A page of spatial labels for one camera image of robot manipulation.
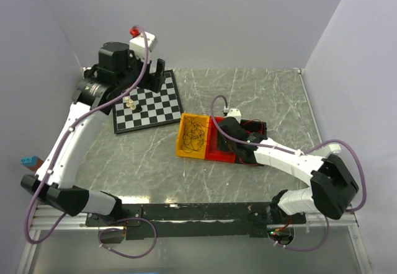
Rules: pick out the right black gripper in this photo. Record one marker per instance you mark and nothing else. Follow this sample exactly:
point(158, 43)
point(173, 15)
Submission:
point(222, 145)

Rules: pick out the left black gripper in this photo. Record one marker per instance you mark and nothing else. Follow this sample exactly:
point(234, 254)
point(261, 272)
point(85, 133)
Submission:
point(153, 82)

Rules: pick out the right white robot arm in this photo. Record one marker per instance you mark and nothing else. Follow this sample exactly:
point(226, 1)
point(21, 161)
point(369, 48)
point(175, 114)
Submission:
point(330, 187)

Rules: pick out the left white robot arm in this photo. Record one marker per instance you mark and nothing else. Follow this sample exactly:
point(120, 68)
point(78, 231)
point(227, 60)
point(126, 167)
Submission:
point(119, 66)

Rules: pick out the black plastic bin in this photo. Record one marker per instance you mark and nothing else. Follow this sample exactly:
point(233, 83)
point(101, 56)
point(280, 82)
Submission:
point(251, 126)

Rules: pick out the red plastic bin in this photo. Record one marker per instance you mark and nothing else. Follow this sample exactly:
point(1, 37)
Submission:
point(217, 149)

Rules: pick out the cream chess pieces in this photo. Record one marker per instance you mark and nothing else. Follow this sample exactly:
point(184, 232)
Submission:
point(130, 103)

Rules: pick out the black and white chessboard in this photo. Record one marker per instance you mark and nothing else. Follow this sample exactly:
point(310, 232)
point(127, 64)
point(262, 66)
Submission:
point(152, 109)

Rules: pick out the yellow plastic bin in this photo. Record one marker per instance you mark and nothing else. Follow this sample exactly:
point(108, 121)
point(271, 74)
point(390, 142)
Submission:
point(191, 139)

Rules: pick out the blue and brown block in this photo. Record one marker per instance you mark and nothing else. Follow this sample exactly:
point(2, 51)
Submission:
point(33, 163)

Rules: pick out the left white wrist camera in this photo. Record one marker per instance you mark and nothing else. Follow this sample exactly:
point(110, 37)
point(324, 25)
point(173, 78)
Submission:
point(138, 41)

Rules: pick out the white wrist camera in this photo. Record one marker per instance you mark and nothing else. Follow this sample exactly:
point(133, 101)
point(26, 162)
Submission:
point(138, 41)
point(232, 112)

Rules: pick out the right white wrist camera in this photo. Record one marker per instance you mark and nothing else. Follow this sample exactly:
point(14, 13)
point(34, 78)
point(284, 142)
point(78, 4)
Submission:
point(232, 112)

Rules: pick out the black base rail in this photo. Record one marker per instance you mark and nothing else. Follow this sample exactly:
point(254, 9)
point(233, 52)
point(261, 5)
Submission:
point(251, 219)

